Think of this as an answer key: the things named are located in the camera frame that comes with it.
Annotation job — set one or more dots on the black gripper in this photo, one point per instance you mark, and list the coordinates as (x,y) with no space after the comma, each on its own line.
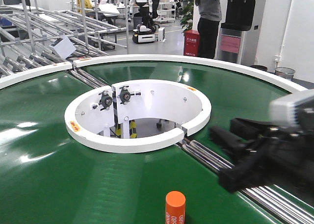
(279,155)

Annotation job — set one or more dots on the orange cylindrical capacitor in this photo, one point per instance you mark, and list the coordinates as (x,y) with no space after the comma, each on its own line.
(175,208)

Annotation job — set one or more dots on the green conveyor belt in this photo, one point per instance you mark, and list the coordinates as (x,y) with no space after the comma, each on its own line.
(46,177)

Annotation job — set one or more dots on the red fire equipment box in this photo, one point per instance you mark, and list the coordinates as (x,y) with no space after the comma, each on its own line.
(191,43)

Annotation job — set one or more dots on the black backpack on stand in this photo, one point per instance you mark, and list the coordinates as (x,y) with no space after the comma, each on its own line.
(239,15)

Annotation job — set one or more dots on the person in grey shirt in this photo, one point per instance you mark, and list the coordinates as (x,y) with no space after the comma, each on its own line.
(208,24)

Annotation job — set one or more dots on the white humanoid robot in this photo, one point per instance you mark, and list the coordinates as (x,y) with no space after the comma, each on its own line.
(145,31)

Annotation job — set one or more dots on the steel roller rack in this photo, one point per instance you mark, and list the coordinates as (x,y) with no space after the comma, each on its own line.
(28,27)

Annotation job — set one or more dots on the white box on rollers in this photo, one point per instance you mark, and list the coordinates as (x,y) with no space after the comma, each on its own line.
(63,47)

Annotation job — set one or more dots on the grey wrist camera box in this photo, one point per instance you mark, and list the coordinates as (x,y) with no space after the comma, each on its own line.
(294,110)

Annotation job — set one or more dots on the grey wire waste bin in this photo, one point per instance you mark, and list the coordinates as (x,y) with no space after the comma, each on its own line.
(284,72)

